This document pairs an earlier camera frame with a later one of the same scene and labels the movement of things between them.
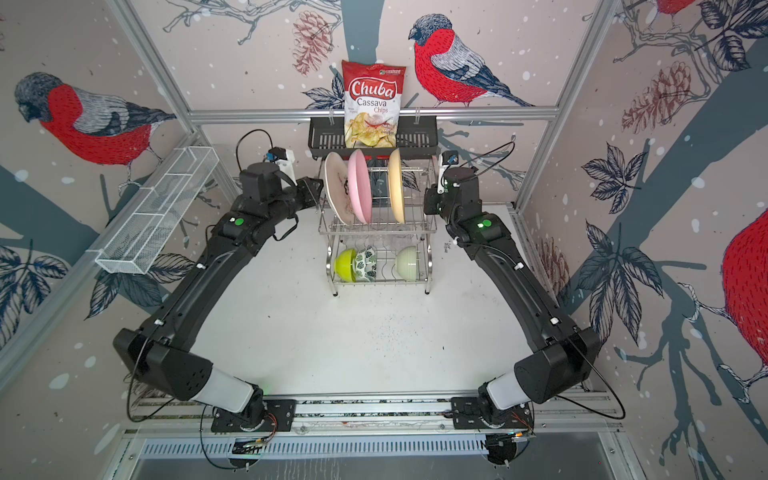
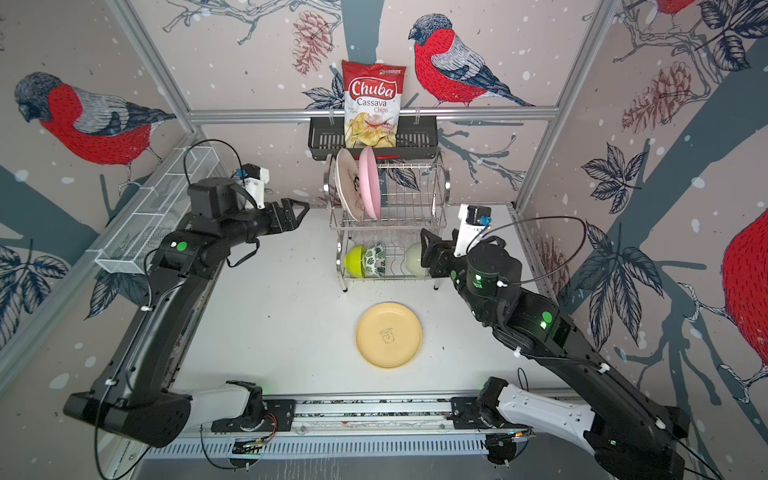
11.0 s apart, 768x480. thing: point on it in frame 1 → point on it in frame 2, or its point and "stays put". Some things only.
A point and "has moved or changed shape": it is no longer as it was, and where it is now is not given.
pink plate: [359, 185] has moved or changed shape
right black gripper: [429, 200] → [443, 258]
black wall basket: [417, 138] stays put
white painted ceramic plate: [336, 181] → [350, 182]
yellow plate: [395, 180] → [389, 335]
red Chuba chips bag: [372, 97] stays put
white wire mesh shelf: [137, 235] stays put
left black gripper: [305, 185] → [291, 222]
